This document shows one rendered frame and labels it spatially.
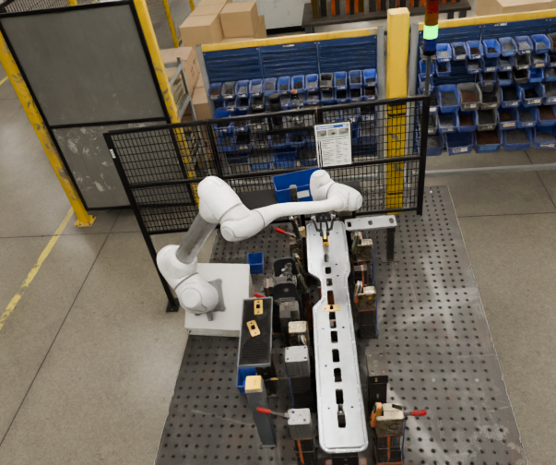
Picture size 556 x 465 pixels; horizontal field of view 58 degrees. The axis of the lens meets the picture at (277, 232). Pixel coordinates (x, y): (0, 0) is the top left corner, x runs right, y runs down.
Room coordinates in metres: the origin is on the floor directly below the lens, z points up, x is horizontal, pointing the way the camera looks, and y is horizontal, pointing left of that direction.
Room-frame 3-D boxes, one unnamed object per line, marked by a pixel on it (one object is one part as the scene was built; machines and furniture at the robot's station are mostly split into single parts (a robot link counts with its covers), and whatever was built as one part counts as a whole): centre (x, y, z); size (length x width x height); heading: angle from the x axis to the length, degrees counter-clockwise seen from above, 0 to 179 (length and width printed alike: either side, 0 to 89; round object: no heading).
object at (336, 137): (2.62, -0.42, 1.30); 0.23 x 0.02 x 0.31; 83
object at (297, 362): (1.32, 0.01, 0.90); 0.13 x 0.10 x 0.41; 83
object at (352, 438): (1.60, -0.20, 1.00); 1.38 x 0.22 x 0.02; 173
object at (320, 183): (2.08, -0.26, 1.40); 0.13 x 0.11 x 0.16; 43
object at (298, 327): (1.48, -0.02, 0.89); 0.13 x 0.11 x 0.38; 83
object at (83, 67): (4.00, 1.25, 1.00); 1.34 x 0.14 x 2.00; 79
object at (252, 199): (2.54, -0.11, 1.01); 0.90 x 0.22 x 0.03; 83
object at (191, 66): (5.34, 0.58, 0.52); 1.21 x 0.81 x 1.05; 173
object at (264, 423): (1.18, 0.20, 0.92); 0.08 x 0.08 x 0.44; 83
